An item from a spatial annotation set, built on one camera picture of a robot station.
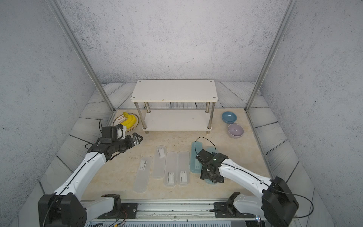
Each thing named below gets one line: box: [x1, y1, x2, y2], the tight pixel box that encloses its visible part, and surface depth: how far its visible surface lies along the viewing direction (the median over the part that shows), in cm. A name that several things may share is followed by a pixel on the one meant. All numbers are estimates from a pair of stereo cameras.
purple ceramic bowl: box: [227, 123, 245, 139], surface depth 104 cm
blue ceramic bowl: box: [221, 111, 238, 125], surface depth 114 cm
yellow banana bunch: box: [120, 111, 137, 130], surface depth 110 cm
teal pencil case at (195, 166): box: [189, 141, 203, 174], surface depth 91 cm
